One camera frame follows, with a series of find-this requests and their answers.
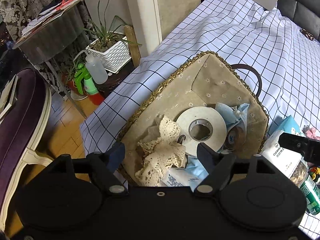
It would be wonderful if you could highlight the small white tissue packet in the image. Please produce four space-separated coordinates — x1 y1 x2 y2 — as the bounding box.
161 167 200 189

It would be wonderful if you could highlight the herb sachet with blue top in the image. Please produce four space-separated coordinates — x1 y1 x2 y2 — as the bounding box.
290 159 309 188

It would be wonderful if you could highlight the potted plant in white pot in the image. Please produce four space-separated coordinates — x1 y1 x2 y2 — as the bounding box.
85 2 140 73

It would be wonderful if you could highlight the brown tape roll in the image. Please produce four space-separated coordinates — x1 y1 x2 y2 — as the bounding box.
224 126 246 150

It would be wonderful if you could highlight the small dark patterned object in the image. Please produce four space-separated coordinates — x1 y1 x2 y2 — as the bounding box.
300 28 314 41

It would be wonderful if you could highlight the black leather sofa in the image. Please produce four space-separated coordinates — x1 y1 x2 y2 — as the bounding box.
277 0 319 41

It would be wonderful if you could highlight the beige lace cloth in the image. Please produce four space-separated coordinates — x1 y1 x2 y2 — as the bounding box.
135 115 187 186

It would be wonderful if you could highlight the blue white checkered sheet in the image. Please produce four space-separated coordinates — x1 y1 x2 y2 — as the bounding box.
80 0 320 240

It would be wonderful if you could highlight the white toilet paper roll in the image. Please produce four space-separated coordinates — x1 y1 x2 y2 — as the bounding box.
176 107 226 156

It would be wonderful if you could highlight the translucent squeeze bottle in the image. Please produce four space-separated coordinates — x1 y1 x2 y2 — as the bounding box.
73 49 108 85

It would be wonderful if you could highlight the green drink can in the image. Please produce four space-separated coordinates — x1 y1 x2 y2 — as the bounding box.
300 175 319 215

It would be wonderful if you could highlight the round side table with papers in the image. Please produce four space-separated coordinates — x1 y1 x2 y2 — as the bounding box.
13 0 86 118

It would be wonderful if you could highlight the green spray bottle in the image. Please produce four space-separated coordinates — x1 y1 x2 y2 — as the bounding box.
74 63 98 95

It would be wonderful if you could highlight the blue white cleansing towel pack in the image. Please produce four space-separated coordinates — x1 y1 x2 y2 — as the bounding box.
261 115 304 178

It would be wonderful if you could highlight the pink soft toy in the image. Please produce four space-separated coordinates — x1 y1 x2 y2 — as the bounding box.
303 126 320 141

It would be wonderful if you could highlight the purple cushioned chair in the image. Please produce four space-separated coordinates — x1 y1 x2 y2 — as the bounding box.
1 68 53 231

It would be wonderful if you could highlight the woven basket with floral liner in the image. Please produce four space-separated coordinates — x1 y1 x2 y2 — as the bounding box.
118 51 268 186

